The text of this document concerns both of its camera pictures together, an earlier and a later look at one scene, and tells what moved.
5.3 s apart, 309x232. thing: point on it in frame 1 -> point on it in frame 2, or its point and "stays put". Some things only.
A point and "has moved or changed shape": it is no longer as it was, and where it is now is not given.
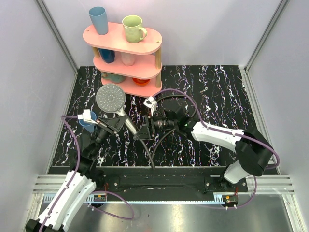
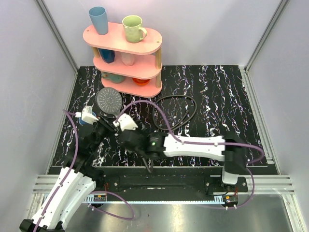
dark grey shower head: x=111 y=98 has moved or changed shape
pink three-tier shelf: x=135 y=67 stays put
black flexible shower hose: x=165 y=124 has moved or changed shape
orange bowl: x=140 y=82 stays put
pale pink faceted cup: x=128 y=59 stays put
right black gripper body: x=162 y=123 -> x=139 y=132
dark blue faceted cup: x=108 y=55 stays put
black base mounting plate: x=167 y=180 stays put
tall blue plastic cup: x=99 y=15 stays put
